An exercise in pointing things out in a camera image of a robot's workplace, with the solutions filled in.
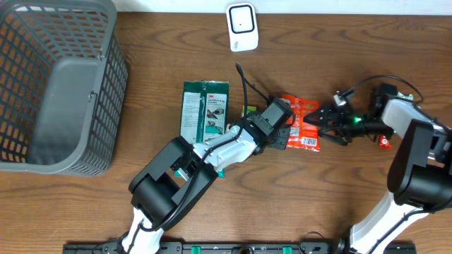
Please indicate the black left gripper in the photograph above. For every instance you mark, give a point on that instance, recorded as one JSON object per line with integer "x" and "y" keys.
{"x": 282, "y": 143}

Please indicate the white barcode scanner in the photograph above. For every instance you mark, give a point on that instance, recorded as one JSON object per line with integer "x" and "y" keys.
{"x": 242, "y": 27}

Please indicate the green white snack bag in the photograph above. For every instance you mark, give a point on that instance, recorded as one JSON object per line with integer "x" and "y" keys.
{"x": 204, "y": 110}

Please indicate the light green tissue pack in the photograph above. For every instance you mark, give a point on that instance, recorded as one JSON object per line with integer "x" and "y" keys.
{"x": 409, "y": 97}

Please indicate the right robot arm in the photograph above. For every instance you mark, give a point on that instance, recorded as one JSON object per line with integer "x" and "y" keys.
{"x": 419, "y": 178}

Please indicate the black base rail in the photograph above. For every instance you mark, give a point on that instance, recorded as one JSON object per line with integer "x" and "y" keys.
{"x": 206, "y": 248}

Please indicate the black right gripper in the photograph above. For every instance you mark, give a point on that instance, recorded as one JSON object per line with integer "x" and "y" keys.
{"x": 338, "y": 113}

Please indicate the grey plastic laundry basket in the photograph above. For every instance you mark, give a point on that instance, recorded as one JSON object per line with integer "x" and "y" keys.
{"x": 63, "y": 85}

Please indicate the green juice carton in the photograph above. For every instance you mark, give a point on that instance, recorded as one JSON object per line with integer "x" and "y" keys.
{"x": 249, "y": 112}

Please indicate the red snack bag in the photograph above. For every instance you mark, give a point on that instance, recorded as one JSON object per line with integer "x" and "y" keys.
{"x": 302, "y": 135}

